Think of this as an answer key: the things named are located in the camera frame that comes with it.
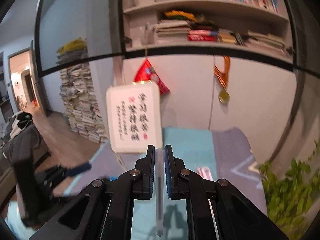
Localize floral patterned pen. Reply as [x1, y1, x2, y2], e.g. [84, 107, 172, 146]
[196, 166, 213, 181]

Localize clear black gel pen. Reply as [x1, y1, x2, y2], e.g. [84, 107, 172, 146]
[155, 148, 164, 237]

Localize green potted plant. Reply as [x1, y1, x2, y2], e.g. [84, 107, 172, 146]
[259, 141, 319, 239]

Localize stack of papers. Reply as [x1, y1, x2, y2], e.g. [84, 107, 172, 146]
[56, 38, 110, 144]

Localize framed calligraphy sign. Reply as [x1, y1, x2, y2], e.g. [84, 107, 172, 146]
[106, 81, 163, 153]

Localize gold medal with ribbon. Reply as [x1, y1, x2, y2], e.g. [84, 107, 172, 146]
[214, 56, 231, 105]

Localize red hanging pouch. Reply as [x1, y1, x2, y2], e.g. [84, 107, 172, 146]
[134, 59, 170, 95]

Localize stacked books on shelf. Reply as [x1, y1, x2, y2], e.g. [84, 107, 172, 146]
[152, 9, 289, 51]

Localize grey bookshelf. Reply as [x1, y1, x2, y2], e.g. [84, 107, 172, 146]
[122, 0, 293, 63]

